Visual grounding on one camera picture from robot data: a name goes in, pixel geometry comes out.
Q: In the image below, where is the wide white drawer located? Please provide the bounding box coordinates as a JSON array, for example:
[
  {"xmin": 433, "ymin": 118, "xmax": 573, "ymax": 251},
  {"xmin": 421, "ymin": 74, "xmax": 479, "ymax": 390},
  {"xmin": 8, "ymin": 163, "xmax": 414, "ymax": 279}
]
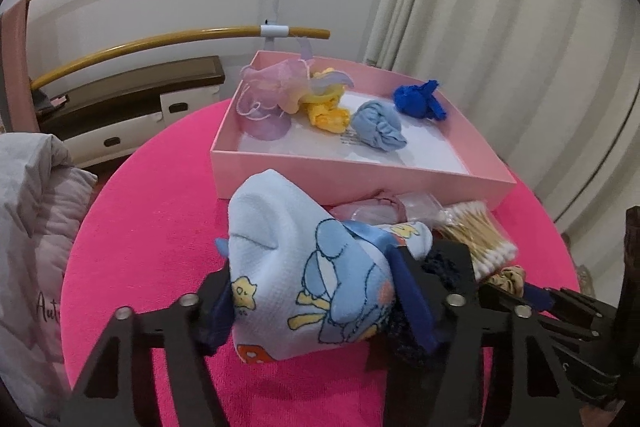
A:
[{"xmin": 70, "ymin": 104, "xmax": 166, "ymax": 168}]

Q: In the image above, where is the white cartoon print cloth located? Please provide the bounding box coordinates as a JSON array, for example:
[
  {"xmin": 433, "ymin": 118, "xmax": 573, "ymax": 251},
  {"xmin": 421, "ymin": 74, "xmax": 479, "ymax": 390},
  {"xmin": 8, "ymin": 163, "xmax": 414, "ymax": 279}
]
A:
[{"xmin": 227, "ymin": 168, "xmax": 433, "ymax": 365}]

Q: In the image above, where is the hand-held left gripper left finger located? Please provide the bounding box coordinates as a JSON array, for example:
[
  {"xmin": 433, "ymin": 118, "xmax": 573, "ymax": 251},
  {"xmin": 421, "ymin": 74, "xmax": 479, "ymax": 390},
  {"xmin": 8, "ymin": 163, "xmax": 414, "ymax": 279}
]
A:
[{"xmin": 60, "ymin": 257, "xmax": 236, "ymax": 427}]

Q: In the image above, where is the grey duvet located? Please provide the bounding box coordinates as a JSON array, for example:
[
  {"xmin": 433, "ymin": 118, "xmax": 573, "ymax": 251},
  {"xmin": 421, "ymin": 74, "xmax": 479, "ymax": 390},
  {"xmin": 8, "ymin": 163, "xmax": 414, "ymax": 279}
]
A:
[{"xmin": 0, "ymin": 132, "xmax": 98, "ymax": 427}]

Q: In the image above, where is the cream curtain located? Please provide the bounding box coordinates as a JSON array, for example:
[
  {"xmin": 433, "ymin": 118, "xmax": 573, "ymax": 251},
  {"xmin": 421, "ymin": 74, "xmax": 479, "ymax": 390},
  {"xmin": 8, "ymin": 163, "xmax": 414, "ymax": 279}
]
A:
[{"xmin": 360, "ymin": 0, "xmax": 640, "ymax": 228}]

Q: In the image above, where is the purple organza bag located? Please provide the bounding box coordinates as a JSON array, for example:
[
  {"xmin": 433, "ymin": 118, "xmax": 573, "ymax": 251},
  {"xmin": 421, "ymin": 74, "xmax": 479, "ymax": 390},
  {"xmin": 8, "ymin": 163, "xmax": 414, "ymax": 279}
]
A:
[{"xmin": 236, "ymin": 57, "xmax": 313, "ymax": 141}]

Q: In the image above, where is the short wooden barre rail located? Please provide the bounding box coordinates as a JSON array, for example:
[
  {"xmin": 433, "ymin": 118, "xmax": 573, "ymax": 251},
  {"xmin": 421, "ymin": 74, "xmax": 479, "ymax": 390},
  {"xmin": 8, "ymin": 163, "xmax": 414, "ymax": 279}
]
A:
[{"xmin": 31, "ymin": 25, "xmax": 331, "ymax": 90}]

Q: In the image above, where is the clear bag with pink hairband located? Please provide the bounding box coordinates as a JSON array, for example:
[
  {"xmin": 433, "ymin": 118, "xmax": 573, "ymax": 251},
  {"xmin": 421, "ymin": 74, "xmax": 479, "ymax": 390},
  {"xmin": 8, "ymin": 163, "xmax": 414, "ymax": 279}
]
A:
[{"xmin": 327, "ymin": 189, "xmax": 451, "ymax": 228}]

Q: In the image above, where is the cotton swab pack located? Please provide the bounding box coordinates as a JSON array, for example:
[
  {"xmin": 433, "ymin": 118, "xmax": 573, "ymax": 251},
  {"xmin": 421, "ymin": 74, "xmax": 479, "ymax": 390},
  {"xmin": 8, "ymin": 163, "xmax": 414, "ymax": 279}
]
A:
[{"xmin": 432, "ymin": 201, "xmax": 518, "ymax": 283}]

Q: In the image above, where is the beige scrunchie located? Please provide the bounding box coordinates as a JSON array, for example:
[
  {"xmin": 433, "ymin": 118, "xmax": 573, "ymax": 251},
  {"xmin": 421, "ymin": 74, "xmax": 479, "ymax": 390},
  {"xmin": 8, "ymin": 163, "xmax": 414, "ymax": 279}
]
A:
[{"xmin": 487, "ymin": 264, "xmax": 526, "ymax": 298}]

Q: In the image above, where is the narrow white drawer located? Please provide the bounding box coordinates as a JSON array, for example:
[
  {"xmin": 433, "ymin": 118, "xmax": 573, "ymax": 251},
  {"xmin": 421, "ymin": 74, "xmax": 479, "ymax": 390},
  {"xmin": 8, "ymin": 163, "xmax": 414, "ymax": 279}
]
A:
[{"xmin": 159, "ymin": 86, "xmax": 221, "ymax": 125}]

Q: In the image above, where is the dark wooden bench cabinet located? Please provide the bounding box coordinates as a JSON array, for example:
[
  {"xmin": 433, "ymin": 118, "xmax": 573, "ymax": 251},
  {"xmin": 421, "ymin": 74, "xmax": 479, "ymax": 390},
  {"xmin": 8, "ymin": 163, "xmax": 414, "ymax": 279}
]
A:
[{"xmin": 32, "ymin": 56, "xmax": 226, "ymax": 170}]

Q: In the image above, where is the dark navy scrunchie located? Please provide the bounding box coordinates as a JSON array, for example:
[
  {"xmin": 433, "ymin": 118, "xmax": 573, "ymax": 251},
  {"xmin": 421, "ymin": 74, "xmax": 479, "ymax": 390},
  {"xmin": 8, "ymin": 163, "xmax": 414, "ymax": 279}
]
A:
[{"xmin": 390, "ymin": 252, "xmax": 468, "ymax": 365}]

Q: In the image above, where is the light blue scrunchie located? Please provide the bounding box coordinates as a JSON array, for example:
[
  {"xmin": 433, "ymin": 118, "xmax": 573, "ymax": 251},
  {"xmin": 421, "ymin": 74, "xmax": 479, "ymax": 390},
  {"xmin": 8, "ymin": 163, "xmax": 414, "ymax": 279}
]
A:
[{"xmin": 350, "ymin": 99, "xmax": 407, "ymax": 152}]

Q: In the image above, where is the lavender and yellow organza bag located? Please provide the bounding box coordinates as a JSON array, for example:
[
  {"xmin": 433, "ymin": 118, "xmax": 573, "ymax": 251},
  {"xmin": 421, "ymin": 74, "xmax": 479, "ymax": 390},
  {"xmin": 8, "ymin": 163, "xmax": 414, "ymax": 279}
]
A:
[{"xmin": 300, "ymin": 67, "xmax": 354, "ymax": 105}]

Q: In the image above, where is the pink cardboard box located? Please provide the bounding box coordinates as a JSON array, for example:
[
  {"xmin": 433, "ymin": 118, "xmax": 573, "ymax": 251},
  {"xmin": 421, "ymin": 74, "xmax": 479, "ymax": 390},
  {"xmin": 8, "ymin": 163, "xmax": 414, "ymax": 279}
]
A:
[{"xmin": 210, "ymin": 50, "xmax": 517, "ymax": 212}]

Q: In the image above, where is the round table, pink cloth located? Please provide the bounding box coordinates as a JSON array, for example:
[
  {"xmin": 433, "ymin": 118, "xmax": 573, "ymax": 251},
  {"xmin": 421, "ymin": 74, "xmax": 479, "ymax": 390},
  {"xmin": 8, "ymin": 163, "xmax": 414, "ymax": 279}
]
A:
[{"xmin": 60, "ymin": 99, "xmax": 581, "ymax": 427}]

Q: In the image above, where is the lavender quilt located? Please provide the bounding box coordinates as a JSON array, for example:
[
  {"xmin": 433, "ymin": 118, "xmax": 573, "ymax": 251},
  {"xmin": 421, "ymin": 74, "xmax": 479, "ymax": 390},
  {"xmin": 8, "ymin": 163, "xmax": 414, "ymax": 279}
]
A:
[{"xmin": 30, "ymin": 164, "xmax": 98, "ymax": 308}]

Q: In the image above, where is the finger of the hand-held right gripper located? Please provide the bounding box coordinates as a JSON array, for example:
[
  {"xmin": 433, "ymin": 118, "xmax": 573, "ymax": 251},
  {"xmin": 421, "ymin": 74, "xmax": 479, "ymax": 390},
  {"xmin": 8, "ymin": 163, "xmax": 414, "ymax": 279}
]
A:
[
  {"xmin": 477, "ymin": 282, "xmax": 621, "ymax": 345},
  {"xmin": 542, "ymin": 329, "xmax": 622, "ymax": 403}
]

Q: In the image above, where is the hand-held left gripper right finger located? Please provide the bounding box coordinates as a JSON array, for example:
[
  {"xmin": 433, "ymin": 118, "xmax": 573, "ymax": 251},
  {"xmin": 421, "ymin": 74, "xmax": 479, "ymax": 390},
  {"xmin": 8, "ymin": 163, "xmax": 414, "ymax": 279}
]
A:
[{"xmin": 365, "ymin": 242, "xmax": 586, "ymax": 427}]

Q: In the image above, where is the pink towel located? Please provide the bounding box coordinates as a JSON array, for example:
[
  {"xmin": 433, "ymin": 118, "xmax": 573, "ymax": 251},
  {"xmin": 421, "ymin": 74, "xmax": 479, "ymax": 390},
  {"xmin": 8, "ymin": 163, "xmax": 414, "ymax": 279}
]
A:
[{"xmin": 0, "ymin": 0, "xmax": 41, "ymax": 135}]

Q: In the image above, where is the royal blue scrunchie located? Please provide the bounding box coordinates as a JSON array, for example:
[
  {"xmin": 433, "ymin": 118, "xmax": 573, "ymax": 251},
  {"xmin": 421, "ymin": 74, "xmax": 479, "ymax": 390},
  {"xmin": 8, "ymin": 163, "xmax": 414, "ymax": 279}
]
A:
[{"xmin": 393, "ymin": 79, "xmax": 447, "ymax": 122}]

